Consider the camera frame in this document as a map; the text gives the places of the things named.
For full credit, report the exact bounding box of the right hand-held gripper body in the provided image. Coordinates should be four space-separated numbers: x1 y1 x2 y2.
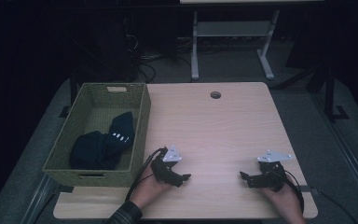
247 149 294 193

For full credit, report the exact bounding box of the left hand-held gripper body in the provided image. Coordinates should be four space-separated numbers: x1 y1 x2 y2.
150 144 185 189

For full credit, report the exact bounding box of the green woven basket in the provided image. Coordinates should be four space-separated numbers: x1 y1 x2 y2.
42 82 152 189

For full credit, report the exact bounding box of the person's right hand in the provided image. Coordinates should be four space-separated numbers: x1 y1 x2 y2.
259 175 307 224

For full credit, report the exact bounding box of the person's left hand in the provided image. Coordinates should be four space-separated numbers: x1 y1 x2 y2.
130 166 172 210

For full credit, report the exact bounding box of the black metal stand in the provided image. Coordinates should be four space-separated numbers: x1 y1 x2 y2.
322 60 351 123

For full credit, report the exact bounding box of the white metal stand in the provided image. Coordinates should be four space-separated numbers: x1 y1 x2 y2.
190 9 282 82

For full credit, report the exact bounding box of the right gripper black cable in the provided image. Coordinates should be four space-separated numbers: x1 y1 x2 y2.
279 169 306 213

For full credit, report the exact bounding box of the black table cable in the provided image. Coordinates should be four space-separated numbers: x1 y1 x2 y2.
310 186 358 224

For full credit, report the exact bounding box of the aluminium rail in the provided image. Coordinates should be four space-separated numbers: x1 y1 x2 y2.
20 174 59 224
310 92 358 217

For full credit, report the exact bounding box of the tangle of black floor cables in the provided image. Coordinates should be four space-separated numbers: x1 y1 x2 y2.
122 17 194 84

